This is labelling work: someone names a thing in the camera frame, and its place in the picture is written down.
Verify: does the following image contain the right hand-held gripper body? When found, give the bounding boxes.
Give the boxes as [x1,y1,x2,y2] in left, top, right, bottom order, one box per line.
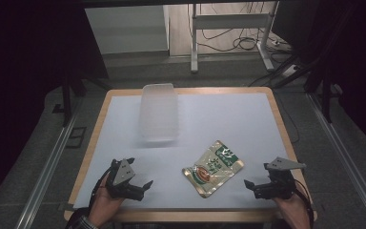
[253,156,308,200]

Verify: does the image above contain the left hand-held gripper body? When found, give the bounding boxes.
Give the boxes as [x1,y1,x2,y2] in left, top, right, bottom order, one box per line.
[105,157,146,202]

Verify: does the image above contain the green and beige food pouch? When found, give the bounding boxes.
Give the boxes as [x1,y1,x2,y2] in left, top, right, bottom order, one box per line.
[181,139,246,198]

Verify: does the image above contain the clear plastic container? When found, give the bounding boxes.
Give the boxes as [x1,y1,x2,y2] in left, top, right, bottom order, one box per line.
[138,83,179,143]

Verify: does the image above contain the person's left hand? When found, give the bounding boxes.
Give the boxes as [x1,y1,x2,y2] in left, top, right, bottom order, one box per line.
[88,177,126,229]

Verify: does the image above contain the person's right hand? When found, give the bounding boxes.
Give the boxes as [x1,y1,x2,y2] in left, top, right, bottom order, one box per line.
[273,190,313,229]

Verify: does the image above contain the white table mat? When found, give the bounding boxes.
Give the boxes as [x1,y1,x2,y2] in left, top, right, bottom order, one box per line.
[72,93,292,211]

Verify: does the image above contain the black metal stand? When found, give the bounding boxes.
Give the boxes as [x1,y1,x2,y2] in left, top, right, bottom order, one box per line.
[303,56,336,124]
[60,71,112,128]

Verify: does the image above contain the white power strip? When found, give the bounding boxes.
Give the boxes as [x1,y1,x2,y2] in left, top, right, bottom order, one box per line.
[280,64,300,79]

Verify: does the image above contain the dark curtain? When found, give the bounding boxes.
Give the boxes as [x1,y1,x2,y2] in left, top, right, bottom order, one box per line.
[271,0,366,156]
[0,0,110,211]

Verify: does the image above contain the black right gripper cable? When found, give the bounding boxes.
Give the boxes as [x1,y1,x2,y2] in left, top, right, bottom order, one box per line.
[293,178,316,229]

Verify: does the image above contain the thin black floor cable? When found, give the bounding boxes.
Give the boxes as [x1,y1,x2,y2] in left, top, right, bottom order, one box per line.
[274,91,301,145]

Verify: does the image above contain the black floor frame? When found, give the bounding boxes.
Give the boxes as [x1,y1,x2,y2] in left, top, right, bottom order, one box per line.
[65,126,88,150]

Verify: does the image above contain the aluminium floor rail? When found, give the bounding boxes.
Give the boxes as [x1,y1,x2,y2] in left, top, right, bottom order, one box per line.
[13,109,81,229]
[307,92,366,229]

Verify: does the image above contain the black floor cables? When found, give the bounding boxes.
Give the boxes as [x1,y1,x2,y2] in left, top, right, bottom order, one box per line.
[199,3,289,54]

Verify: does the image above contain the white metal desk frame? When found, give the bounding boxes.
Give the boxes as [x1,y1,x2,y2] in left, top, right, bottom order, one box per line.
[189,1,281,73]

